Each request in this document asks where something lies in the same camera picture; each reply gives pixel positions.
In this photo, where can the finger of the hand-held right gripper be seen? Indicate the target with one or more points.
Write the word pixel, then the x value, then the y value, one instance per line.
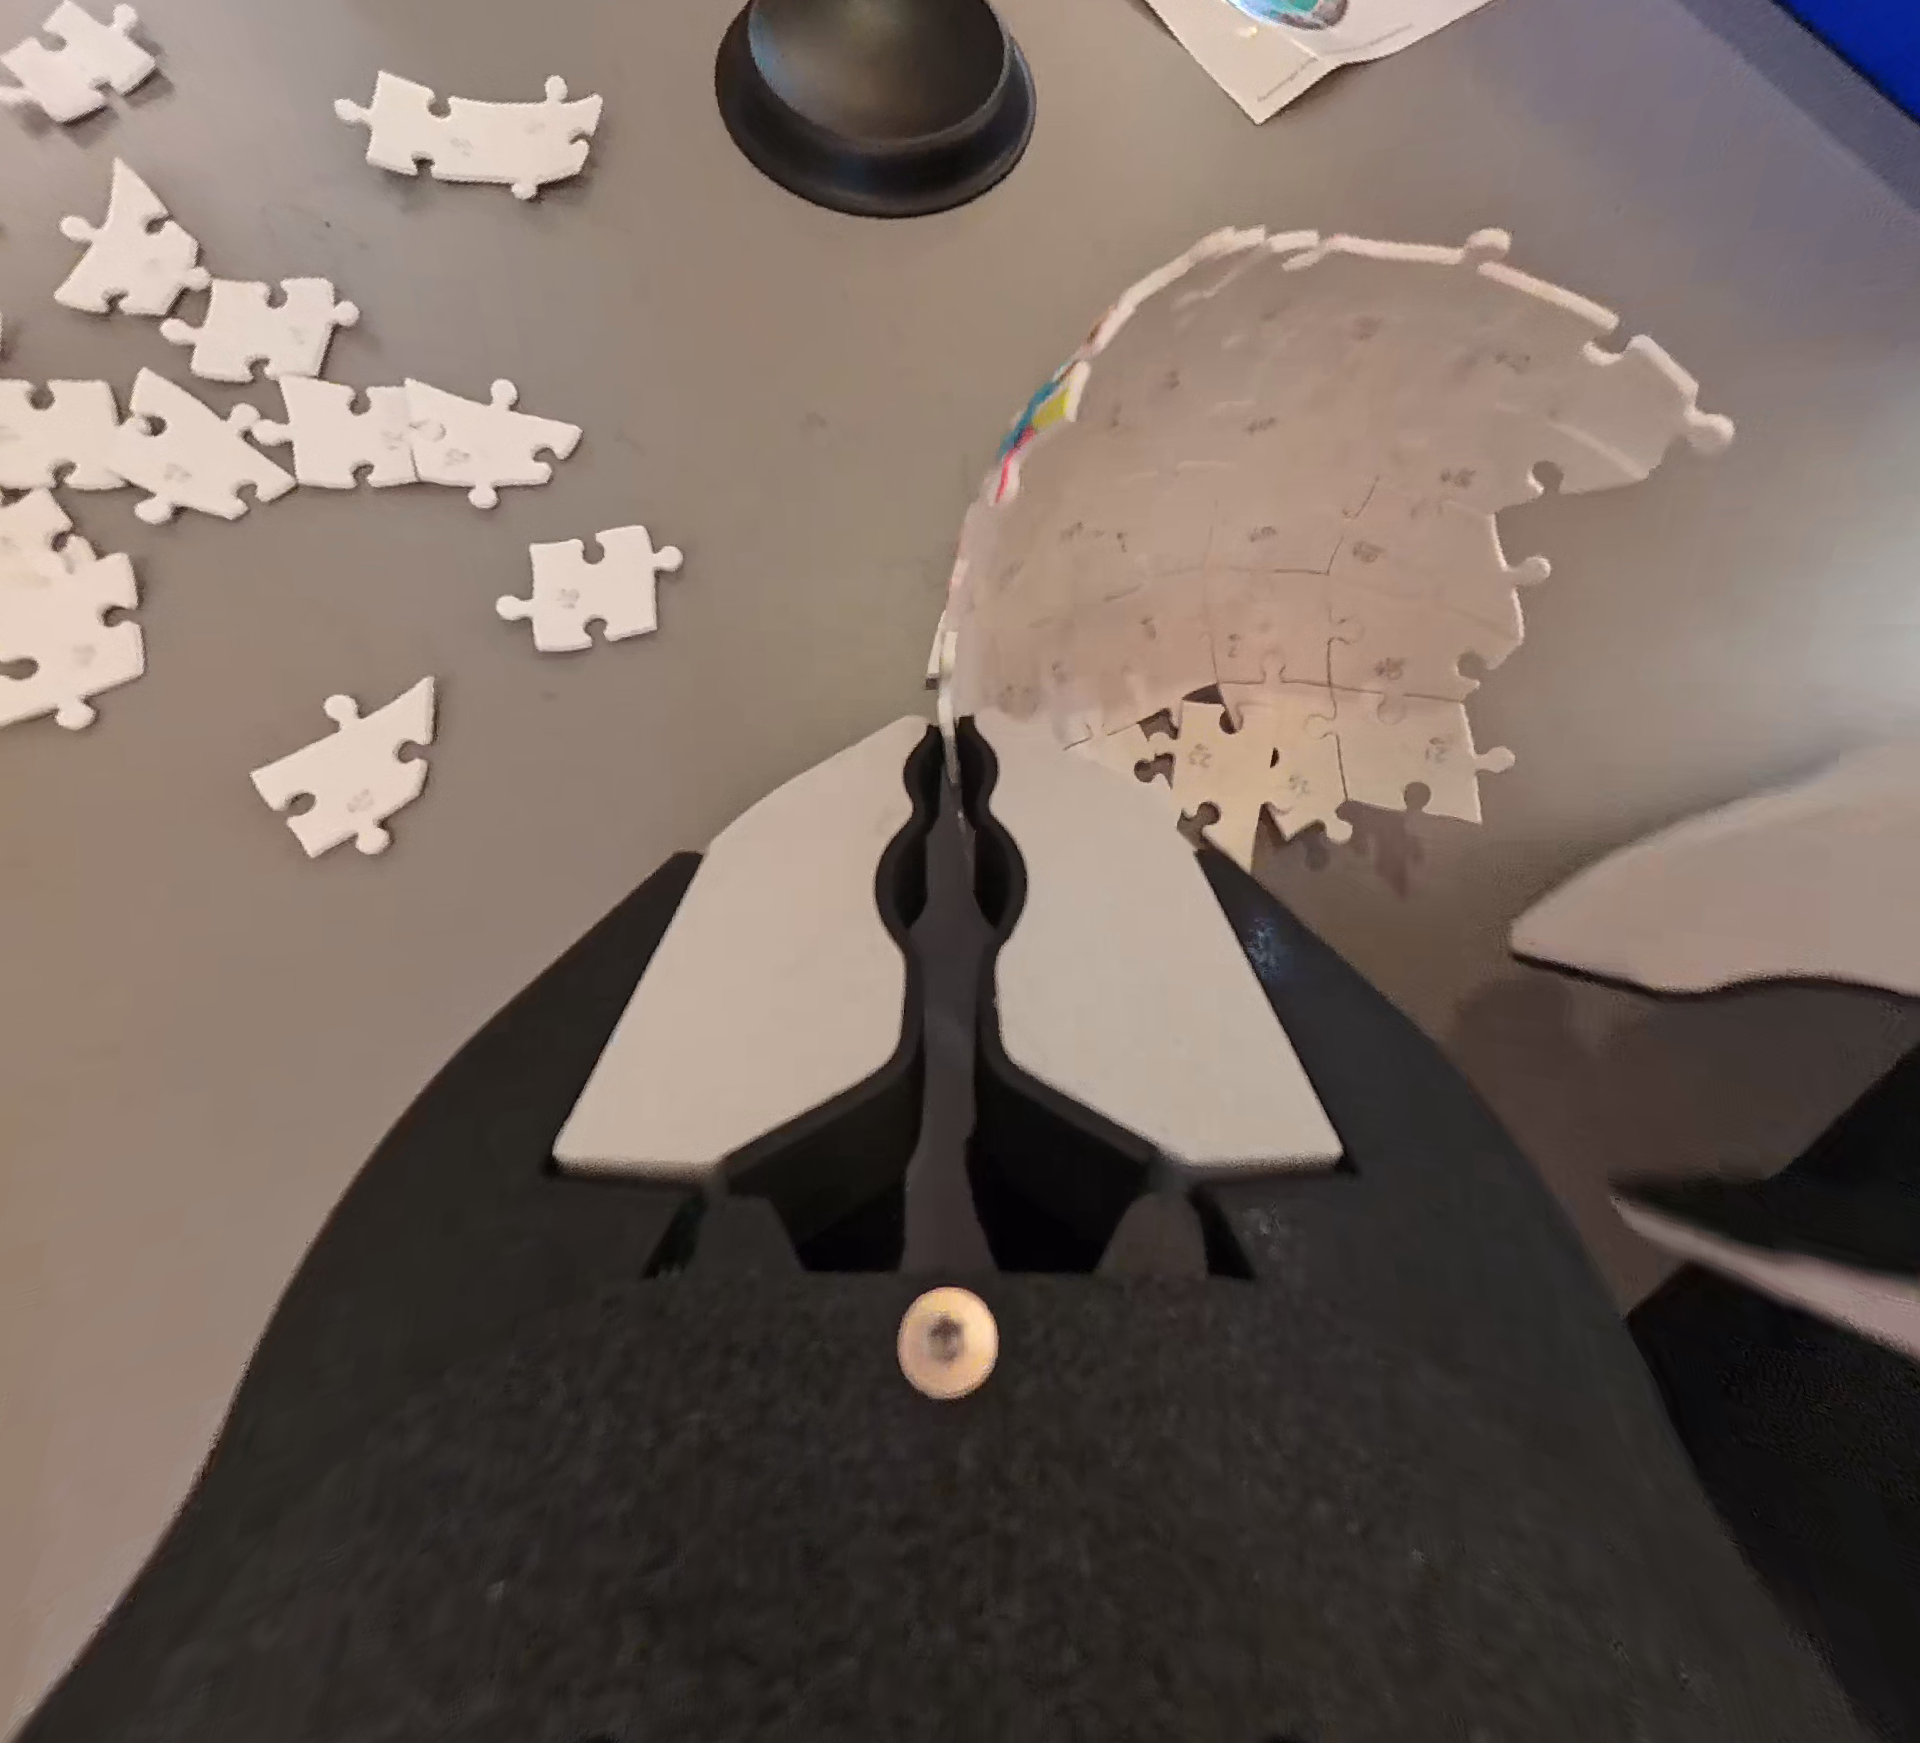
pixel 1830 1282
pixel 1768 890

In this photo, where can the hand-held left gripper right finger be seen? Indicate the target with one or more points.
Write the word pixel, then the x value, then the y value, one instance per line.
pixel 1152 993

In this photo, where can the scatter of white puzzle pieces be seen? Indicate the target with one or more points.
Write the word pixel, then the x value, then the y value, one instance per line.
pixel 194 454

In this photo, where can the partly built puzzle ball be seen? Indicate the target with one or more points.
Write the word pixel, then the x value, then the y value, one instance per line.
pixel 1273 500

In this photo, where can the black round ball stand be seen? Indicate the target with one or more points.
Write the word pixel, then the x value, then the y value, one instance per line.
pixel 878 76

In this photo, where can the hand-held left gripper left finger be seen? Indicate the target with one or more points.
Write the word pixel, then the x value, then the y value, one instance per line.
pixel 750 993

